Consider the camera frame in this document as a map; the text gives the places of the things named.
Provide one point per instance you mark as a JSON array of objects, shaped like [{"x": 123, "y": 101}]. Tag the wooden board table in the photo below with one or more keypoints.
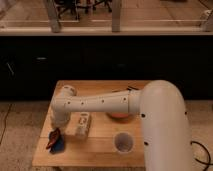
[{"x": 98, "y": 150}]

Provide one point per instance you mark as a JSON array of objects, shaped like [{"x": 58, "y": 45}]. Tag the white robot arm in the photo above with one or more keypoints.
[{"x": 164, "y": 121}]

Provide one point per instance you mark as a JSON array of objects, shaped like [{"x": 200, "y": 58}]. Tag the orange bowl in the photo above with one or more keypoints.
[{"x": 118, "y": 116}]

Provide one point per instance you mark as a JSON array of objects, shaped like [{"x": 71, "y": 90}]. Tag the black low cabinet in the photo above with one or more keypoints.
[{"x": 30, "y": 66}]

